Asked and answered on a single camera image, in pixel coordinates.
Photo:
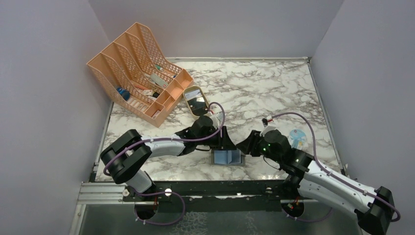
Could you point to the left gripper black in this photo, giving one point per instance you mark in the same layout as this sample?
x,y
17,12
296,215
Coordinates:
x,y
225,143

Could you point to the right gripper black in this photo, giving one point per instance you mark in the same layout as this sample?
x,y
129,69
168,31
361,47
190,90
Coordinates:
x,y
249,145

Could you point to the grey leather card holder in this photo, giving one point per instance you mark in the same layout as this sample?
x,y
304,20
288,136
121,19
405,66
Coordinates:
x,y
227,157

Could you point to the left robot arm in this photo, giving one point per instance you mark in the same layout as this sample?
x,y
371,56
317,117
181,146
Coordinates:
x,y
124,158

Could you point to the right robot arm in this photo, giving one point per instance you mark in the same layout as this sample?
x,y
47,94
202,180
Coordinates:
x,y
372,208

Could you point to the stack of credit cards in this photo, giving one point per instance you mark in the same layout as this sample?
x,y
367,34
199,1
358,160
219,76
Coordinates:
x,y
196,102

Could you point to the beige oval tray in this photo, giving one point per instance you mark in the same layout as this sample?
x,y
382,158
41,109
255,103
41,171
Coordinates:
x,y
190,89

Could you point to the white tube in organizer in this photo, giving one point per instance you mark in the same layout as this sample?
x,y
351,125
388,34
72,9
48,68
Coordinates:
x,y
156,80

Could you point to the orange plastic file organizer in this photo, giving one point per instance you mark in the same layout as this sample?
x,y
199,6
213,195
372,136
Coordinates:
x,y
123,63

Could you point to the blue item in organizer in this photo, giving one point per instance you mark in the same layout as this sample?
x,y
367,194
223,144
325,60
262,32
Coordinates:
x,y
125,94

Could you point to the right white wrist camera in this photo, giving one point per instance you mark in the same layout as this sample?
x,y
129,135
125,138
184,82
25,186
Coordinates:
x,y
268,125

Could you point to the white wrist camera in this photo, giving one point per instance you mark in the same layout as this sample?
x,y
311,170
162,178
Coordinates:
x,y
217,117
268,125

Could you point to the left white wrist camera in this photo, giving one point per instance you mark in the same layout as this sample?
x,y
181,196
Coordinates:
x,y
217,117

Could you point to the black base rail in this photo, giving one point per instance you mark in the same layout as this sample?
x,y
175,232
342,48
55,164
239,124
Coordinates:
x,y
167,202

